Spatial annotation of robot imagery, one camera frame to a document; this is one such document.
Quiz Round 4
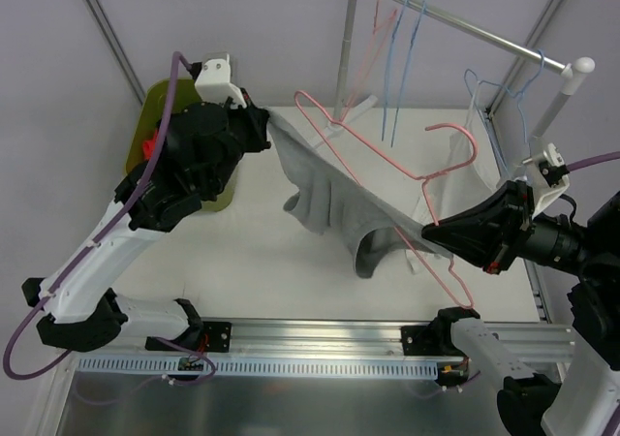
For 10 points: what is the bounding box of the red tank top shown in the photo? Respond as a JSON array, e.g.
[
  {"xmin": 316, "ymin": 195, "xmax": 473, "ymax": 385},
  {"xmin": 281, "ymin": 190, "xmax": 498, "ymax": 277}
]
[{"xmin": 141, "ymin": 128, "xmax": 159, "ymax": 161}]

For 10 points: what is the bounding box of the silver and white clothes rack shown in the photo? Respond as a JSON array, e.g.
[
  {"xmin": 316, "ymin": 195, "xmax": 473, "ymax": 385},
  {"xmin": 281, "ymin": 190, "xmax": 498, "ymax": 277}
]
[{"xmin": 333, "ymin": 0, "xmax": 595, "ymax": 152}]

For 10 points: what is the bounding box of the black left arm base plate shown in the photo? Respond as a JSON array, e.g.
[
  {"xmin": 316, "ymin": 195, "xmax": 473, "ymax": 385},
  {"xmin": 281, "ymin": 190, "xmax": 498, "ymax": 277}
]
[{"xmin": 145, "ymin": 321, "xmax": 233, "ymax": 353}]

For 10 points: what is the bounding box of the white slotted cable duct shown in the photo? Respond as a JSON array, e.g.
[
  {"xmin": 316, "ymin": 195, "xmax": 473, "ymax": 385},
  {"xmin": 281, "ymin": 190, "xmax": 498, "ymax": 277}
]
[{"xmin": 77, "ymin": 355, "xmax": 439, "ymax": 381}]

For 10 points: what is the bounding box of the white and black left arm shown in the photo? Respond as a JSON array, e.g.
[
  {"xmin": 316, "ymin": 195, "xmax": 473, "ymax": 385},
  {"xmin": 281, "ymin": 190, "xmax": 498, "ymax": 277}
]
[{"xmin": 22, "ymin": 100, "xmax": 270, "ymax": 353}]

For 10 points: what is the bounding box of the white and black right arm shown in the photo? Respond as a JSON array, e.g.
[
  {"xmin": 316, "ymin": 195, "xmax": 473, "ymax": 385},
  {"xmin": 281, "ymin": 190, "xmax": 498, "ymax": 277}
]
[{"xmin": 420, "ymin": 181, "xmax": 619, "ymax": 435}]

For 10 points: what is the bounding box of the grey tank top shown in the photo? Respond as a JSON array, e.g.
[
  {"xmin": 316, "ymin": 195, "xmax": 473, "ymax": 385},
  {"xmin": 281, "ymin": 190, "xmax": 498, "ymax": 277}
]
[{"xmin": 267, "ymin": 110, "xmax": 453, "ymax": 279}]

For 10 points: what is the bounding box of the olive green plastic basket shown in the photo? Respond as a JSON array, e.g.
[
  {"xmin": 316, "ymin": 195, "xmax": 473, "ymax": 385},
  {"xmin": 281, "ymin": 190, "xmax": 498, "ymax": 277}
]
[{"xmin": 124, "ymin": 78, "xmax": 237, "ymax": 213}]

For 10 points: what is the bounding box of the light blue wire hanger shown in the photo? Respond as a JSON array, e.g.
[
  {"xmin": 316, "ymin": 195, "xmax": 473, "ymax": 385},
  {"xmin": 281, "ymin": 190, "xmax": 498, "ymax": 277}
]
[{"xmin": 381, "ymin": 0, "xmax": 409, "ymax": 141}]

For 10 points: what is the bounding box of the aluminium frame rail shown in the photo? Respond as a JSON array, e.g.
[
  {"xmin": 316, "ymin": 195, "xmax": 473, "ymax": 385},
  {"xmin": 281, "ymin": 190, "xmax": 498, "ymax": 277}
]
[{"xmin": 89, "ymin": 319, "xmax": 576, "ymax": 362}]

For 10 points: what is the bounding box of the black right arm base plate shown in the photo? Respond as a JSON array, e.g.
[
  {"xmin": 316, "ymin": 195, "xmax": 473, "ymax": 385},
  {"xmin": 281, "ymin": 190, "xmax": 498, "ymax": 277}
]
[{"xmin": 400, "ymin": 325, "xmax": 463, "ymax": 357}]

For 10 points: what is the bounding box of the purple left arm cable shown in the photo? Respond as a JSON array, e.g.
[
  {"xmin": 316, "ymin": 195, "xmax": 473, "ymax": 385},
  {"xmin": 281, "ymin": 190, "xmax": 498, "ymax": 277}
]
[{"xmin": 2, "ymin": 50, "xmax": 217, "ymax": 385}]

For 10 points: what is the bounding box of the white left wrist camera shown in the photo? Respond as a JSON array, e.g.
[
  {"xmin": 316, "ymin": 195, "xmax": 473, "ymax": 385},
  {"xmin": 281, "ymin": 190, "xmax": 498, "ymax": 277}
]
[{"xmin": 190, "ymin": 52, "xmax": 247, "ymax": 108}]

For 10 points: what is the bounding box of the white garment on rack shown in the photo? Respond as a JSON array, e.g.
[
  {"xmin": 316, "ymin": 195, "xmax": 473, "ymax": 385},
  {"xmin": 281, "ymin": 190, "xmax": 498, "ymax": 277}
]
[{"xmin": 406, "ymin": 82, "xmax": 499, "ymax": 273}]

